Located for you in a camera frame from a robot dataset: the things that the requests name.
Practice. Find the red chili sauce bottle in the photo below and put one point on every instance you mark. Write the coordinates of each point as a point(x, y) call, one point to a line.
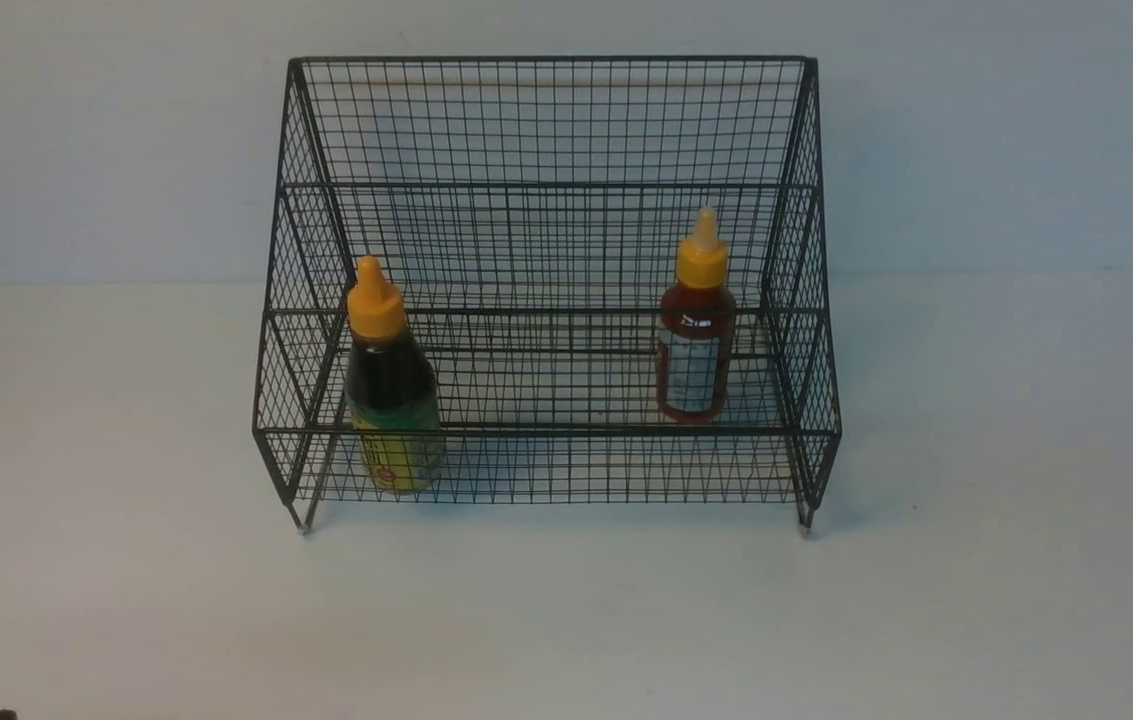
point(697, 318)

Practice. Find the black wire mesh shelf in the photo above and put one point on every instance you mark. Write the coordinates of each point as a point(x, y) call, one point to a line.
point(529, 210)

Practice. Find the dark soy sauce bottle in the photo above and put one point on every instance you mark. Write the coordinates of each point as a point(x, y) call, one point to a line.
point(390, 387)

